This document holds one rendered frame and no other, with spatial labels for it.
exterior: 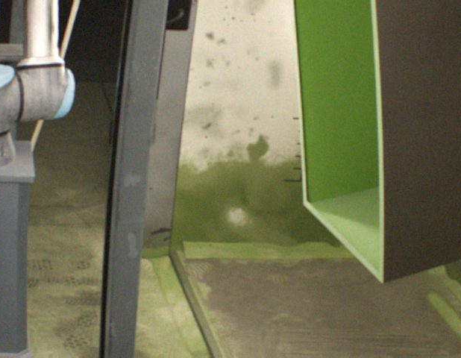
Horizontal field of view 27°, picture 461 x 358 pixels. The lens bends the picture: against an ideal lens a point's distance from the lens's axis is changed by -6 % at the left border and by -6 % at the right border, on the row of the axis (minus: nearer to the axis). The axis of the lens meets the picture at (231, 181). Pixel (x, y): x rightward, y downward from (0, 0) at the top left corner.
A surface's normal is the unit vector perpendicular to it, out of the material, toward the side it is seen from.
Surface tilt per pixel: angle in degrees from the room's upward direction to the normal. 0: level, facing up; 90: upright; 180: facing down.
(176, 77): 90
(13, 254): 90
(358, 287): 0
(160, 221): 90
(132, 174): 90
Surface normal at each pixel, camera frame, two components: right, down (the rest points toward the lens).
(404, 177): 0.32, 0.36
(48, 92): 0.53, 0.07
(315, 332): 0.12, -0.93
